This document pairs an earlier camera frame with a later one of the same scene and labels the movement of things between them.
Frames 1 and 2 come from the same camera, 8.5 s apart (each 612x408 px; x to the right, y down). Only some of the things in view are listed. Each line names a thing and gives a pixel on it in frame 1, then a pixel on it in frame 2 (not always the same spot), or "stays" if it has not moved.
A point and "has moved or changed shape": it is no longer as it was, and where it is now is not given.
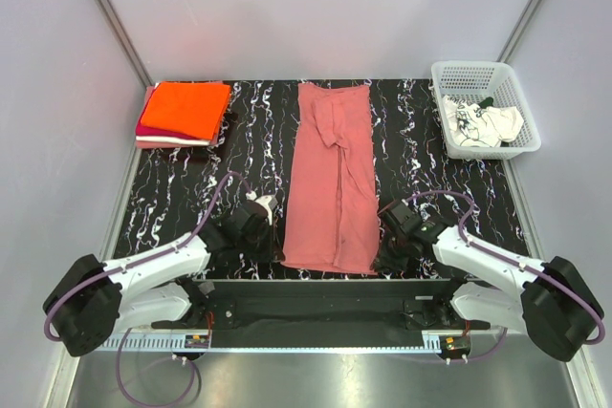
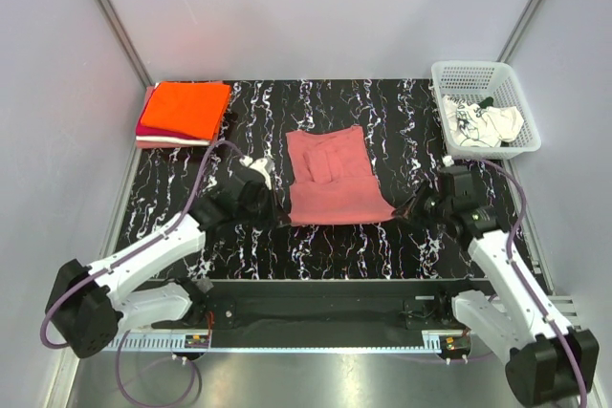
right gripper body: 393,254 -> 429,208
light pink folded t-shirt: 157,144 stays
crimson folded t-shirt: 145,131 stays
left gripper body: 260,246 -> 264,208
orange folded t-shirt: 191,108 stays
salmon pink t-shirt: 332,220 has moved or changed shape
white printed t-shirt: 476,126 stays
